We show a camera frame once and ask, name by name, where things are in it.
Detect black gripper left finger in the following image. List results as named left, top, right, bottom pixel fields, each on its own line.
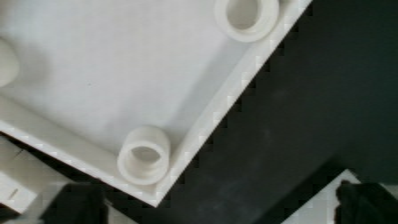
left=39, top=184, right=109, bottom=224

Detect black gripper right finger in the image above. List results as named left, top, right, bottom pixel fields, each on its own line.
left=334, top=181, right=398, bottom=224

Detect white square table top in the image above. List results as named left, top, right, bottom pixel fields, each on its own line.
left=0, top=0, right=313, bottom=205

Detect white obstacle fence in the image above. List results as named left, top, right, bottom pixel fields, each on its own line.
left=0, top=137, right=71, bottom=224

